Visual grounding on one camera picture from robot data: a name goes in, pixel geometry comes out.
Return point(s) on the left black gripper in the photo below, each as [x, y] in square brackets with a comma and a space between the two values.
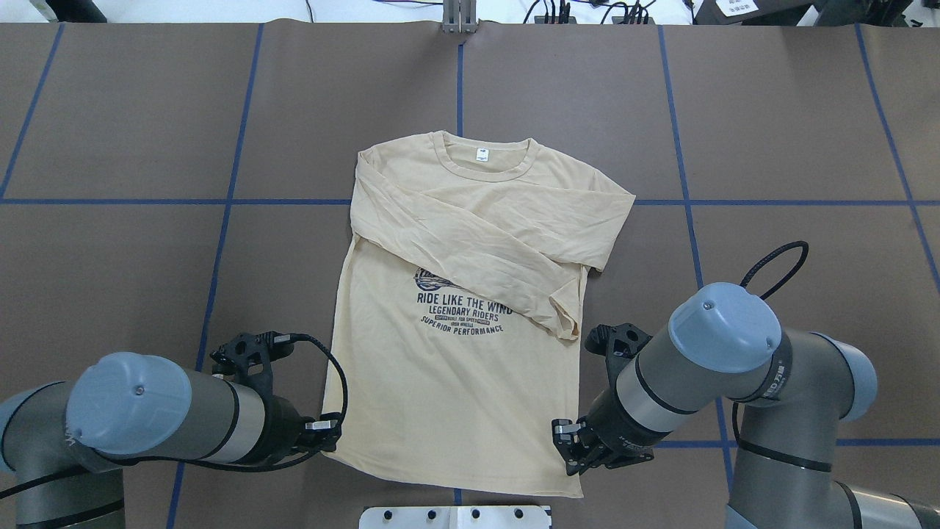
[283, 428]

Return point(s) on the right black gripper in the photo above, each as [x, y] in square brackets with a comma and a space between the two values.
[607, 425]

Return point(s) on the beige long-sleeve printed shirt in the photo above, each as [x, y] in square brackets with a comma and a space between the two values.
[459, 311]

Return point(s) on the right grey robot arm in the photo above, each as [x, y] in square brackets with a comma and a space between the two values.
[792, 387]

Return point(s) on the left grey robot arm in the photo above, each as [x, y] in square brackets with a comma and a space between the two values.
[67, 443]

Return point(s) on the black device with label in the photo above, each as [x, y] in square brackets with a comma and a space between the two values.
[754, 13]

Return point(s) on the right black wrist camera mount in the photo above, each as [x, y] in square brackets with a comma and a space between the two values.
[617, 344]

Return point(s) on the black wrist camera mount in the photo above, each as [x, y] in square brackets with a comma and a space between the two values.
[617, 344]
[247, 359]

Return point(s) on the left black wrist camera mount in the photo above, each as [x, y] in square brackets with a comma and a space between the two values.
[247, 359]

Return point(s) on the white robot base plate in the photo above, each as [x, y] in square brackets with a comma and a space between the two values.
[458, 516]

